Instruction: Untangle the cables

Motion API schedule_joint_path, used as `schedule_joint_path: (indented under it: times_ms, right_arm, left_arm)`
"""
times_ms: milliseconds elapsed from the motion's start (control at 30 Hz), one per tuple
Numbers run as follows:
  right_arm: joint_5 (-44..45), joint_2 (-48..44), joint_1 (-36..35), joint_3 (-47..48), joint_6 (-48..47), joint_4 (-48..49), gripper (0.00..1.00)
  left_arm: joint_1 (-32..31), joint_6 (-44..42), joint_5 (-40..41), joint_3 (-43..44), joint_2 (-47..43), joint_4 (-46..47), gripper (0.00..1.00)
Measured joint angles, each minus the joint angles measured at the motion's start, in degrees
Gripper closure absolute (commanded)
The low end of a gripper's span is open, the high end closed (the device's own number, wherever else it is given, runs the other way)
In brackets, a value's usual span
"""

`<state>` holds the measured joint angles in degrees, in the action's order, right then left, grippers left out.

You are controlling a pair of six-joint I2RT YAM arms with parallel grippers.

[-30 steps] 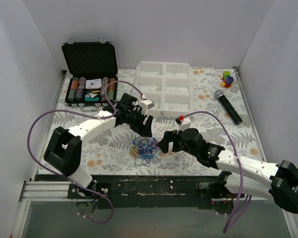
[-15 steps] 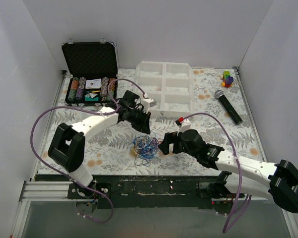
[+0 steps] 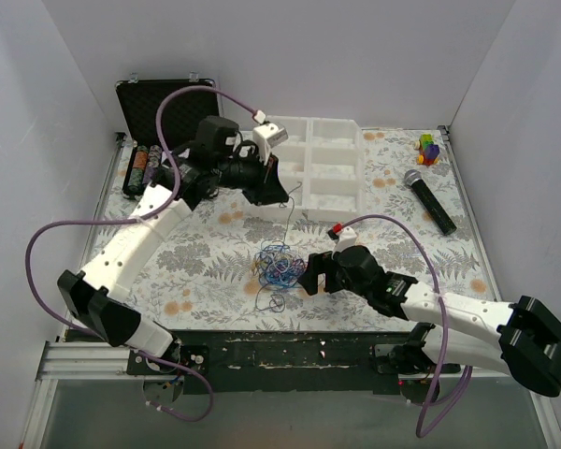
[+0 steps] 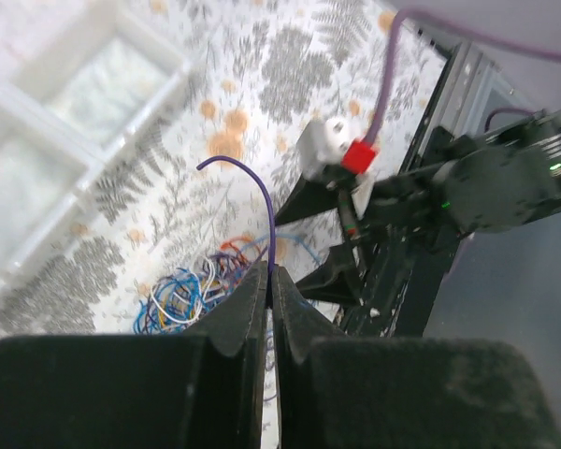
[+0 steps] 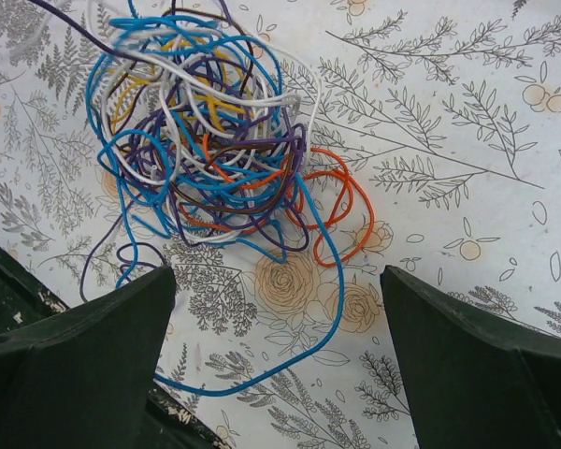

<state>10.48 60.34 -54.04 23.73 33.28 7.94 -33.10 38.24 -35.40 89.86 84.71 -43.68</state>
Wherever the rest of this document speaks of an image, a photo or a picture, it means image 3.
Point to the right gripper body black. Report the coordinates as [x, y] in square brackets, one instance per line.
[329, 272]

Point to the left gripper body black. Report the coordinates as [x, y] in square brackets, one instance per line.
[266, 177]

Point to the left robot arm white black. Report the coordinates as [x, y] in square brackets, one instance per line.
[214, 159]

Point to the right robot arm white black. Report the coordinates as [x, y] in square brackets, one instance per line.
[522, 338]

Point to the white plastic compartment tray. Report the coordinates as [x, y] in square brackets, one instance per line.
[321, 167]

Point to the black poker chip case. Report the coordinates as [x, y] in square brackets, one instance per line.
[139, 102]

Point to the black handheld microphone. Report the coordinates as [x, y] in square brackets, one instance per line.
[413, 179]

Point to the colourful toy block figure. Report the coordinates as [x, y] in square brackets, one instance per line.
[428, 150]

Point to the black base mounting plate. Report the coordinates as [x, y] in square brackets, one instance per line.
[285, 361]

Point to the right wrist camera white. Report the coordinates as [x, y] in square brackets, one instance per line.
[343, 236]

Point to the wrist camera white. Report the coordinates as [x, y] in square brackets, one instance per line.
[267, 136]
[343, 236]

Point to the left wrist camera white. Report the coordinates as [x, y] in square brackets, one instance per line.
[267, 136]

